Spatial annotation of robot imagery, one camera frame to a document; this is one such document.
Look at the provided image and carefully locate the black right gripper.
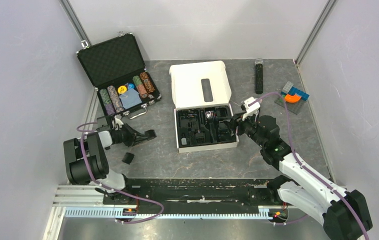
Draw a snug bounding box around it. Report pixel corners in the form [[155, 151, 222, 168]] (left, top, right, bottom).
[[223, 109, 266, 148]]

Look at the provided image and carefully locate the white clipper kit box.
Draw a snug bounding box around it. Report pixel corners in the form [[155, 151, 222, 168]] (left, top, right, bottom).
[[169, 60, 239, 154]]

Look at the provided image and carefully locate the black poker chip case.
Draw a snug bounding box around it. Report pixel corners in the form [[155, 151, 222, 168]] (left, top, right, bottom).
[[76, 32, 162, 117]]

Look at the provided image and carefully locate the aluminium frame rail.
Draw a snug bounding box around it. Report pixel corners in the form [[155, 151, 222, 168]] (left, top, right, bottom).
[[42, 185, 284, 240]]

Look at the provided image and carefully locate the silver clipper blade head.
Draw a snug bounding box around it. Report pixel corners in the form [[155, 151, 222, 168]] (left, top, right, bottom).
[[205, 110, 215, 121]]

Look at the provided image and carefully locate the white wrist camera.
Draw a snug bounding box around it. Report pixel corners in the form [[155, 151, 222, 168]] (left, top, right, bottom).
[[242, 97, 262, 121], [112, 116, 124, 129]]

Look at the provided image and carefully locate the colourful building block set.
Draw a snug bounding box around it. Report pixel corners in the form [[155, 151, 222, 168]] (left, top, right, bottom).
[[274, 81, 310, 115]]

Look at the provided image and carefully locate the black comb in tray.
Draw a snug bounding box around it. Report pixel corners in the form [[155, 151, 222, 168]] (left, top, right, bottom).
[[194, 131, 206, 145]]

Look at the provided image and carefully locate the small white oil bottle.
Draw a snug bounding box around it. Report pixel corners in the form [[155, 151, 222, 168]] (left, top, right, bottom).
[[181, 137, 188, 145]]

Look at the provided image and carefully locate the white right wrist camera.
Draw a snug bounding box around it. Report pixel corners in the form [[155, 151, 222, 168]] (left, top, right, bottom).
[[242, 97, 262, 121]]

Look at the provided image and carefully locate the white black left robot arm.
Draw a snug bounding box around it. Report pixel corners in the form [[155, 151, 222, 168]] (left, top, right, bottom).
[[63, 116, 157, 204]]

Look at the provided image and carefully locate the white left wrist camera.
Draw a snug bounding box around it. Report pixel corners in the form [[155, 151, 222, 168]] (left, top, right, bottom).
[[112, 116, 124, 129]]

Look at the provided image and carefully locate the black glitter tube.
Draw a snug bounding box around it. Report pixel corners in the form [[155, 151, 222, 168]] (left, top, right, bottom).
[[254, 58, 264, 95]]

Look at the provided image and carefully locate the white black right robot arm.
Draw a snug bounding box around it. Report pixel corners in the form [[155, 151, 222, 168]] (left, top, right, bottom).
[[229, 113, 373, 240]]

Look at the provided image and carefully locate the black clipper comb guard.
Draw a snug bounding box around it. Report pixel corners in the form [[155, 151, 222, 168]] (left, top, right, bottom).
[[121, 152, 135, 165]]

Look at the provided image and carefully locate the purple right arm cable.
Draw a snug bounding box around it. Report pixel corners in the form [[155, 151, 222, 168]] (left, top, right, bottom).
[[248, 91, 369, 240]]

